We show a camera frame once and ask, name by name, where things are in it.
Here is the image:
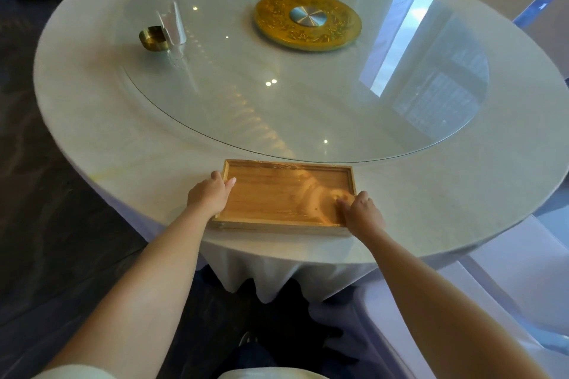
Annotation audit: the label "person's right hand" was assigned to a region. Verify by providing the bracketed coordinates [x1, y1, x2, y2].
[335, 190, 387, 242]

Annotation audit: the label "person's left hand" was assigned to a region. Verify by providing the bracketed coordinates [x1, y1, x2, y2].
[187, 170, 237, 218]

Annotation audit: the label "wooden rectangular tray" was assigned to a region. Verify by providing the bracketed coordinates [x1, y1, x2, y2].
[209, 159, 357, 237]

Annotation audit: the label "person's left forearm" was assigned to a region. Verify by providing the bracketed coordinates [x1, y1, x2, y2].
[42, 205, 218, 379]

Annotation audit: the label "person's right forearm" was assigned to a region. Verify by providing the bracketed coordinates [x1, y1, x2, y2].
[351, 225, 554, 379]

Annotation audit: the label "round glass turntable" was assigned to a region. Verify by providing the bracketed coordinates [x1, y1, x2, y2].
[116, 0, 490, 165]

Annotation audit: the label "white round tablecloth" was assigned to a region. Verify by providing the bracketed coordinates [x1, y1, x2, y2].
[33, 0, 569, 305]

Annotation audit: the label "person's dark trousers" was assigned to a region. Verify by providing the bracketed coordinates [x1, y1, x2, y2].
[196, 265, 361, 379]

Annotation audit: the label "clear acrylic stand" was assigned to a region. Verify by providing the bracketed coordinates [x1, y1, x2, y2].
[156, 1, 188, 60]

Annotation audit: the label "small gold bowl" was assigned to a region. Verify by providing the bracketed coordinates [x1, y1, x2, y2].
[139, 26, 170, 52]

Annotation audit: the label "gold ornate turntable base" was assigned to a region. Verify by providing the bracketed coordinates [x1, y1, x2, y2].
[253, 0, 363, 53]

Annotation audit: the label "person's white shirt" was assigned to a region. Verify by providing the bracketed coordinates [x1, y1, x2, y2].
[33, 364, 332, 379]

